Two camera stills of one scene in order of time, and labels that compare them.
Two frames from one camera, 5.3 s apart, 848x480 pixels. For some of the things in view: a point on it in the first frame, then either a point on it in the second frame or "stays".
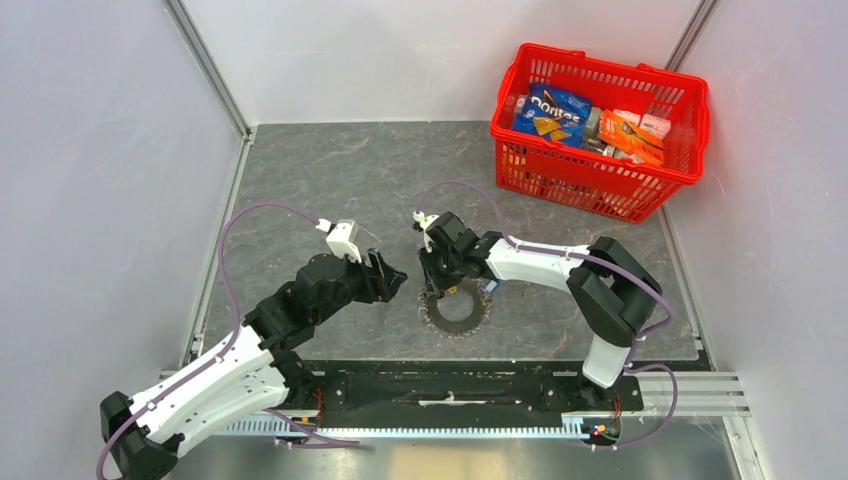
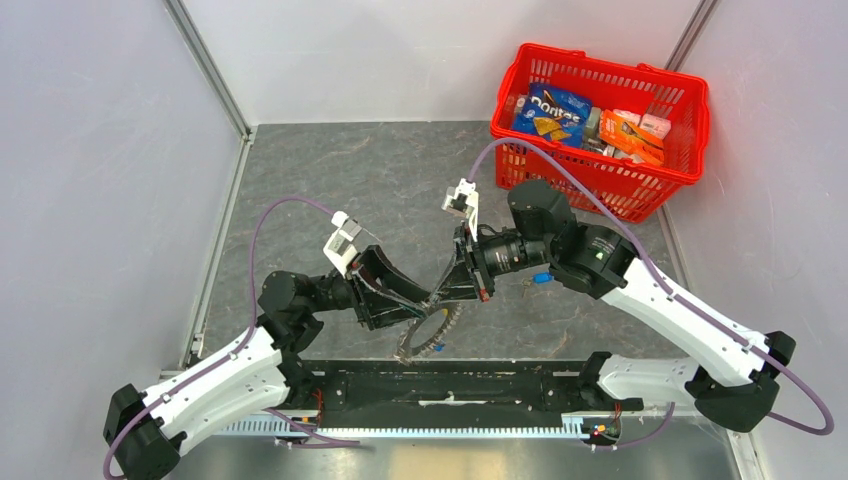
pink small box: [659, 126] stays
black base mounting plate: [354, 390] stays
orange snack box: [631, 140] stays
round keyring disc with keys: [429, 310] → [407, 354]
